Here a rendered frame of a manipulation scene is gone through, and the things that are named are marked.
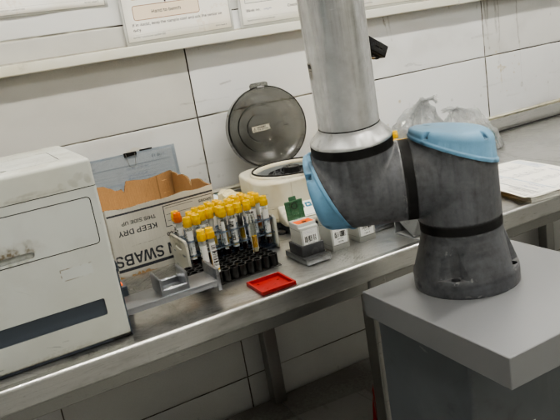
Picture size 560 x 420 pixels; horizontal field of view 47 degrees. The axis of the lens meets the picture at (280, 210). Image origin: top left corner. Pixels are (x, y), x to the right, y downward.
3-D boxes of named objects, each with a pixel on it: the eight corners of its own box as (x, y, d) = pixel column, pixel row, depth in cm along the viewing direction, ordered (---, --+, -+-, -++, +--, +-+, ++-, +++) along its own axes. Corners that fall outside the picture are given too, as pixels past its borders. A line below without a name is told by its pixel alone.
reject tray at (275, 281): (262, 296, 111) (262, 292, 111) (247, 286, 117) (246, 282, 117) (296, 284, 114) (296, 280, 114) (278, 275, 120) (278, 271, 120)
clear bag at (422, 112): (424, 171, 181) (417, 106, 177) (373, 171, 193) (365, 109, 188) (465, 150, 199) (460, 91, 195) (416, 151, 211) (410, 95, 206)
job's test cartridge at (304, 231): (304, 257, 124) (299, 226, 122) (292, 251, 128) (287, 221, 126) (322, 251, 125) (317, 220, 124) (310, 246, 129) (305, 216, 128)
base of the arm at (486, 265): (544, 279, 89) (539, 212, 87) (451, 309, 85) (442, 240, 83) (479, 252, 103) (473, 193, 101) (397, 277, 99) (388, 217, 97)
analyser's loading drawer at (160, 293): (107, 328, 104) (100, 299, 102) (98, 316, 109) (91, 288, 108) (222, 289, 112) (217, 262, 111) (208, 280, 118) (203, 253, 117)
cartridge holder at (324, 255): (307, 267, 122) (304, 249, 121) (286, 256, 130) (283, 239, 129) (332, 259, 124) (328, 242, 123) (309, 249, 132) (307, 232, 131)
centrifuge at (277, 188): (274, 239, 142) (265, 186, 139) (239, 213, 170) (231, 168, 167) (371, 214, 149) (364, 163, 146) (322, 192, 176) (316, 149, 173)
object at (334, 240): (333, 252, 128) (328, 220, 126) (321, 247, 132) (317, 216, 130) (350, 246, 129) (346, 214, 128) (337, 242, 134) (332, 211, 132)
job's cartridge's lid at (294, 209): (283, 198, 125) (282, 198, 126) (288, 222, 126) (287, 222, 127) (301, 194, 127) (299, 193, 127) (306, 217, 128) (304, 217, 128)
